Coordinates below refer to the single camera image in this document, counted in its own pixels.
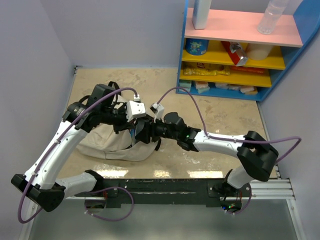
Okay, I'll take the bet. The blue shelf unit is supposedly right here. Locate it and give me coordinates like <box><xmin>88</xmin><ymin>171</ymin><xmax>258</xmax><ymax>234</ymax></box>
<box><xmin>177</xmin><ymin>0</ymin><xmax>320</xmax><ymax>102</ymax></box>

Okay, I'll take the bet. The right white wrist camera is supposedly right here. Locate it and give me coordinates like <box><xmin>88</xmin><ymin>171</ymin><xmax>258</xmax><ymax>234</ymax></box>
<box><xmin>150</xmin><ymin>102</ymin><xmax>165</xmax><ymax>123</ymax></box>

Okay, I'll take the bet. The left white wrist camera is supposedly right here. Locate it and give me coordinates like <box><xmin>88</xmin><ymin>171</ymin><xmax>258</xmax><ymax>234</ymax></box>
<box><xmin>126</xmin><ymin>100</ymin><xmax>147</xmax><ymax>123</ymax></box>

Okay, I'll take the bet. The clear plastic bottle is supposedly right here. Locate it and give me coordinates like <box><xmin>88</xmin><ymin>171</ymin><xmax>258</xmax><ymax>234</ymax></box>
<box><xmin>257</xmin><ymin>0</ymin><xmax>290</xmax><ymax>35</ymax></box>

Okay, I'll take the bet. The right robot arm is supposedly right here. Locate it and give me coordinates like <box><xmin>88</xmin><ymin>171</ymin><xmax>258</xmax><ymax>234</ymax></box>
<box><xmin>134</xmin><ymin>112</ymin><xmax>279</xmax><ymax>197</ymax></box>

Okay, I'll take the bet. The white bowl cup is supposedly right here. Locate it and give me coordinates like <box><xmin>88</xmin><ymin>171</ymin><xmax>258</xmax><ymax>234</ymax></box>
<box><xmin>245</xmin><ymin>43</ymin><xmax>274</xmax><ymax>61</ymax></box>

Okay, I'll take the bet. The beige student backpack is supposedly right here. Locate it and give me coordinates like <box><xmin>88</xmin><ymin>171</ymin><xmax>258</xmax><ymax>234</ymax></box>
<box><xmin>76</xmin><ymin>81</ymin><xmax>161</xmax><ymax>162</ymax></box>

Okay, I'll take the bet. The yellow snack bag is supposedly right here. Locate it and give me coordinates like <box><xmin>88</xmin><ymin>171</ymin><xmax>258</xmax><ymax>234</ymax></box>
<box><xmin>183</xmin><ymin>62</ymin><xmax>231</xmax><ymax>76</ymax></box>

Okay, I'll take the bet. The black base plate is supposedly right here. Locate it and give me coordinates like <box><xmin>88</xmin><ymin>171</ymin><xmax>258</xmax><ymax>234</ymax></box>
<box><xmin>74</xmin><ymin>177</ymin><xmax>252</xmax><ymax>209</ymax></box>

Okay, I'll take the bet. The orange red packet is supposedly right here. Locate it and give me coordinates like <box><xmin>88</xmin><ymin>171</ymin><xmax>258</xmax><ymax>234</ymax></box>
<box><xmin>229</xmin><ymin>65</ymin><xmax>266</xmax><ymax>74</ymax></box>

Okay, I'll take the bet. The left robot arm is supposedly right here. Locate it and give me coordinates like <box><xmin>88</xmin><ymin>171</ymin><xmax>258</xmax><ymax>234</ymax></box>
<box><xmin>11</xmin><ymin>83</ymin><xmax>132</xmax><ymax>212</ymax></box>

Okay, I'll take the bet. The blue tin can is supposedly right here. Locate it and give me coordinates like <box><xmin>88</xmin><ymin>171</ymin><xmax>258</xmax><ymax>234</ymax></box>
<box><xmin>185</xmin><ymin>38</ymin><xmax>209</xmax><ymax>56</ymax></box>

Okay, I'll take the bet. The white bottle on shelf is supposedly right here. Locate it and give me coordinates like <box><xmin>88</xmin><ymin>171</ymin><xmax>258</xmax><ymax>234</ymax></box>
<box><xmin>192</xmin><ymin>0</ymin><xmax>212</xmax><ymax>30</ymax></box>

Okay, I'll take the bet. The pastel sponges row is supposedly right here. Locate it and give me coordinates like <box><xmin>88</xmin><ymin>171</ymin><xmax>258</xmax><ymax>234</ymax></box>
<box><xmin>178</xmin><ymin>80</ymin><xmax>258</xmax><ymax>95</ymax></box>

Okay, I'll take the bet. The red snack packet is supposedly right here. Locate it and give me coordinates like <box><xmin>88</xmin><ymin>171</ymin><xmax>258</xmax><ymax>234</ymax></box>
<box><xmin>221</xmin><ymin>41</ymin><xmax>249</xmax><ymax>67</ymax></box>

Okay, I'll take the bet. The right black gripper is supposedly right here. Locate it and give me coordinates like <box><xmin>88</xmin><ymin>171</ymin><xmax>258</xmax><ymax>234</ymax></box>
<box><xmin>135</xmin><ymin>115</ymin><xmax>180</xmax><ymax>144</ymax></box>

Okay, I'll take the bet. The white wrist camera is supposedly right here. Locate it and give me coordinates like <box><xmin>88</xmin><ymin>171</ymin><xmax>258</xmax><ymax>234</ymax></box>
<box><xmin>150</xmin><ymin>102</ymin><xmax>165</xmax><ymax>123</ymax></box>
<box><xmin>126</xmin><ymin>100</ymin><xmax>147</xmax><ymax>123</ymax></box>

